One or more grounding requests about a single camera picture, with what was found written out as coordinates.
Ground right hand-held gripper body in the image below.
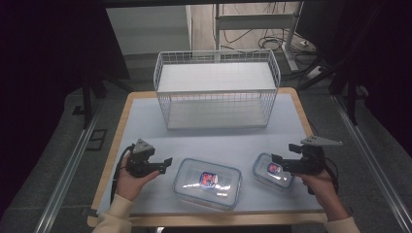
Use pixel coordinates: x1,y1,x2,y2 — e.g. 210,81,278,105
284,135,344,177

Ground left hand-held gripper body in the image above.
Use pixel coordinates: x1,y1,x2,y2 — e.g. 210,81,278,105
125,138,166,179

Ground small clear food container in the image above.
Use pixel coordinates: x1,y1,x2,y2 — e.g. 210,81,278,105
252,151,295,190

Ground large clear food container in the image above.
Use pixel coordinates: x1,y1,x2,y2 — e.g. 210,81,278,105
172,157,243,212

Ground person's left hand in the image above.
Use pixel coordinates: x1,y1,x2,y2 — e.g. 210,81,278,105
115,151,161,202

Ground person's right hand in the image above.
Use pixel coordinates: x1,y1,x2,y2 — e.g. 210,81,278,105
292,169,340,209

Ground black stand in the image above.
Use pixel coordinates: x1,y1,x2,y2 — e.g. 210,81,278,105
80,72,110,130
329,62,371,126

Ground white power strip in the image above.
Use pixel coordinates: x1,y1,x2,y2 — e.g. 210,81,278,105
305,65,326,81

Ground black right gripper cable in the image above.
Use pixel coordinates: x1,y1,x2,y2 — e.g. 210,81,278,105
323,157,340,196

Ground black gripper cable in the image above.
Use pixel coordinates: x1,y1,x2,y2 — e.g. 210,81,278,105
109,145,134,206
323,157,340,196

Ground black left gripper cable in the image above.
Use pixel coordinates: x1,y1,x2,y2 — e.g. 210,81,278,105
109,145,134,206

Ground metal floor rail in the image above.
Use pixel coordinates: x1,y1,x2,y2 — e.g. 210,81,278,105
33,99,103,233
332,94,412,233

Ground black floor cables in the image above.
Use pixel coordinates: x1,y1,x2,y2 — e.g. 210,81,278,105
223,28,320,56

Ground white metal desk frame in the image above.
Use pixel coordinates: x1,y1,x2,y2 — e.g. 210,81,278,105
213,1,304,73

